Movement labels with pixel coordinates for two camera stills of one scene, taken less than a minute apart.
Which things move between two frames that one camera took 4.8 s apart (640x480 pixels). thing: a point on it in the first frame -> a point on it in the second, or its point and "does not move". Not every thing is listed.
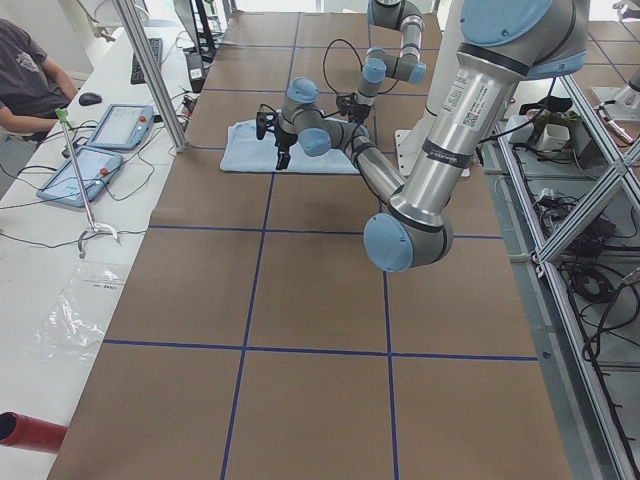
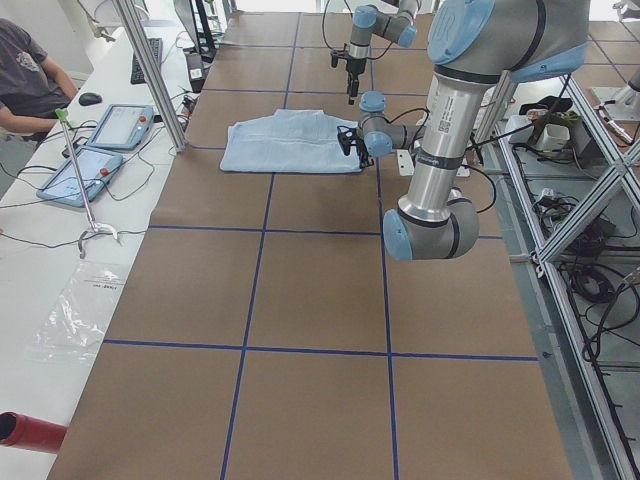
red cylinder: [19, 430] does not move
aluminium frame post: [130, 17] does not move
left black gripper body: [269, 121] -> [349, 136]
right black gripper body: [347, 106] -> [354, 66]
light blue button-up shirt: [244, 152] does not move
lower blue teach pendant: [96, 168] does not move
